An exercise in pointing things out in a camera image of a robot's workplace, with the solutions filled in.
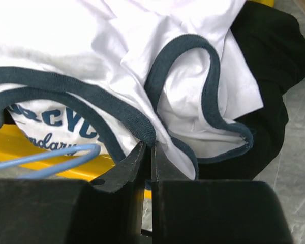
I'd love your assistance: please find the yellow plastic tray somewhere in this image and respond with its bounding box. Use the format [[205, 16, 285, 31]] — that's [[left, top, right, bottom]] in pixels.
[[0, 1, 157, 168]]

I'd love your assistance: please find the black garment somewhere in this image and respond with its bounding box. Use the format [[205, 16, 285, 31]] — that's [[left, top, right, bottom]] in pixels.
[[199, 1, 305, 179]]

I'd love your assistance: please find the white navy-trimmed tank top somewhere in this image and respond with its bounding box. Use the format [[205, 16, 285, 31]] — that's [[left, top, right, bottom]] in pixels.
[[0, 1, 263, 180]]

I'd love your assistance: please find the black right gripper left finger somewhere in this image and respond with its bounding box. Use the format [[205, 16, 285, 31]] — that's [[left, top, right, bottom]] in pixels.
[[0, 143, 146, 243]]

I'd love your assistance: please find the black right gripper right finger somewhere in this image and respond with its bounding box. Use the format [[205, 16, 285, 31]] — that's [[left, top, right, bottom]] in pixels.
[[151, 145, 293, 244]]

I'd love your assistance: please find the blue wire hanger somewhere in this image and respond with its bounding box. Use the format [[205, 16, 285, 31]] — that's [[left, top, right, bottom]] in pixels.
[[0, 143, 101, 179]]

